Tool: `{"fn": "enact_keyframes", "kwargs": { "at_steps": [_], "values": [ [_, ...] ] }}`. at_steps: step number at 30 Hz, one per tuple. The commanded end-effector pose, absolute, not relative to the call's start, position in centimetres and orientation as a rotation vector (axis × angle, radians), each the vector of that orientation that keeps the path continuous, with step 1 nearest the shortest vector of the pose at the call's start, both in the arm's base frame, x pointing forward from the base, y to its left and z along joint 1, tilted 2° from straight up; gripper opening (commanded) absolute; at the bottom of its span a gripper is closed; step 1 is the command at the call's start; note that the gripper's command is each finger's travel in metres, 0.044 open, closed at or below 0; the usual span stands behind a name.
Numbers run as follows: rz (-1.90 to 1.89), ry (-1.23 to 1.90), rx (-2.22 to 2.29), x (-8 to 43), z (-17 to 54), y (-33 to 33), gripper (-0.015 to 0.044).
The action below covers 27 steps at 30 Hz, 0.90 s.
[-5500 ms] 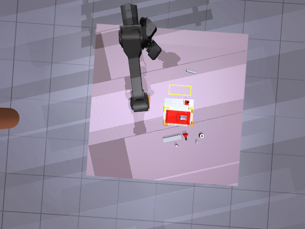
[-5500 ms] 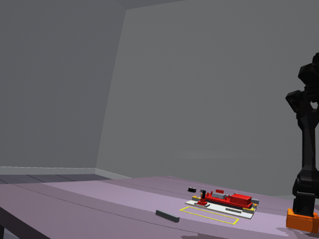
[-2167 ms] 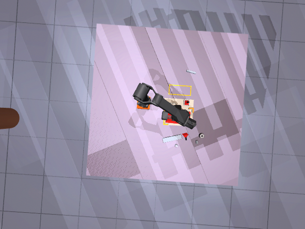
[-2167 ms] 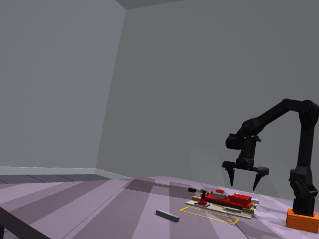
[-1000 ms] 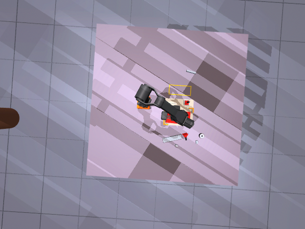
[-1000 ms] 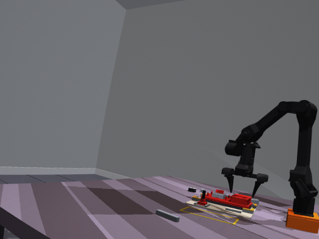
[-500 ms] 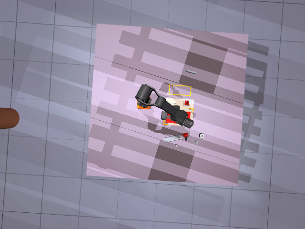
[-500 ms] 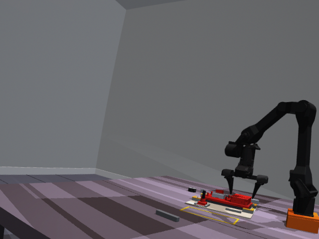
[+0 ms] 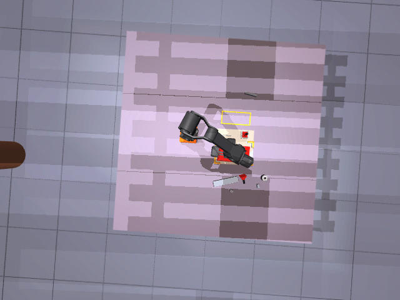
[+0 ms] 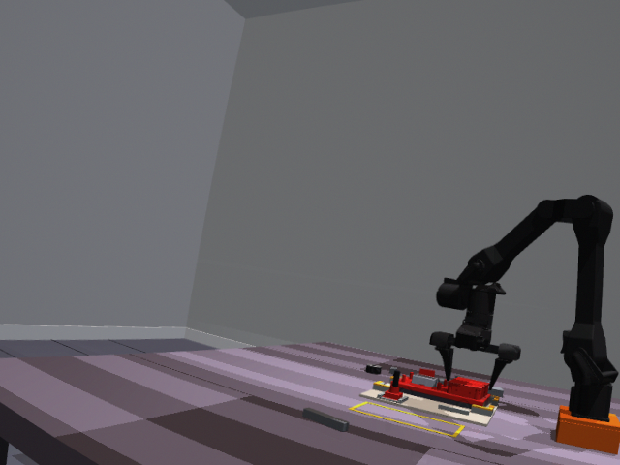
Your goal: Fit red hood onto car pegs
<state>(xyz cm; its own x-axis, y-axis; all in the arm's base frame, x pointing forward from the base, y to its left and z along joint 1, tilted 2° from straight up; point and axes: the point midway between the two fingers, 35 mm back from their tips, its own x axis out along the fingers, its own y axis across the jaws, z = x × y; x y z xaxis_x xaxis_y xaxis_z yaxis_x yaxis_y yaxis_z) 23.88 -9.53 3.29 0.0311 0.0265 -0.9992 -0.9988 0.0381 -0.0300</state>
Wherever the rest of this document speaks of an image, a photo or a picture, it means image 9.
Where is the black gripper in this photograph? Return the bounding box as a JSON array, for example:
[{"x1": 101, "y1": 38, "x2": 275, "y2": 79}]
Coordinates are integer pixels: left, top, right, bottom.
[{"x1": 211, "y1": 146, "x2": 228, "y2": 159}]

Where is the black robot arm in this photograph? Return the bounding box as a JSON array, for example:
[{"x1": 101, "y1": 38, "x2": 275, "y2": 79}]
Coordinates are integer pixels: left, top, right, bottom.
[{"x1": 178, "y1": 111, "x2": 254, "y2": 168}]

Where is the cream flat base plate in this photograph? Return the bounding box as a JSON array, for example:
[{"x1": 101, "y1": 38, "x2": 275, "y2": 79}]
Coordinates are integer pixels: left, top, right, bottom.
[{"x1": 214, "y1": 129, "x2": 254, "y2": 164}]

